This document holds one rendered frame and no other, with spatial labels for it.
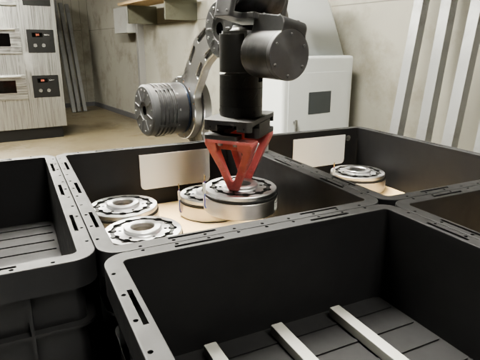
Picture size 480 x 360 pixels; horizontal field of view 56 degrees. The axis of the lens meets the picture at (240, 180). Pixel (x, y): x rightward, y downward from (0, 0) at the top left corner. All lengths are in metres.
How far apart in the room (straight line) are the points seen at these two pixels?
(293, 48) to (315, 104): 2.56
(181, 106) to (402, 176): 0.88
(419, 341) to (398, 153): 0.49
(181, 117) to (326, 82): 1.73
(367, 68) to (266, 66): 2.95
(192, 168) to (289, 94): 2.16
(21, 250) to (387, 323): 0.47
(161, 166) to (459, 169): 0.49
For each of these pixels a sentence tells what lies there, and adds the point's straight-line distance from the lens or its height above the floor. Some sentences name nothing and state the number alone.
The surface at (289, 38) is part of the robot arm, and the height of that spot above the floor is 1.10.
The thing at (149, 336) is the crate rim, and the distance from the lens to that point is 0.28.
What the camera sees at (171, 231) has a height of 0.86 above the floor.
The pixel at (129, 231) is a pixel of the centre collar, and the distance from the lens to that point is 0.59.
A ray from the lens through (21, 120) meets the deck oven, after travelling 6.06.
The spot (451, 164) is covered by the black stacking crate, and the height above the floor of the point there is 0.90.
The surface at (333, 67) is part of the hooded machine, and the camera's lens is 3.19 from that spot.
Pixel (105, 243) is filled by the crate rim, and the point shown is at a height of 0.93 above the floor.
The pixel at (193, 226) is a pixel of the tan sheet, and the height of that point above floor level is 0.83.
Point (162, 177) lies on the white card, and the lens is 0.79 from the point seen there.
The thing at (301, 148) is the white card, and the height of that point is 0.90.
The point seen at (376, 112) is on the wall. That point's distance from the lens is 3.41.
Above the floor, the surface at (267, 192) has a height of 0.90.
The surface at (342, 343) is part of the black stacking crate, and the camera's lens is 0.45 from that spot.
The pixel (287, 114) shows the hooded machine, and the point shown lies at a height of 0.68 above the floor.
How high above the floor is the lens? 1.09
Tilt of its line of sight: 16 degrees down
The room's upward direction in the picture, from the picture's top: straight up
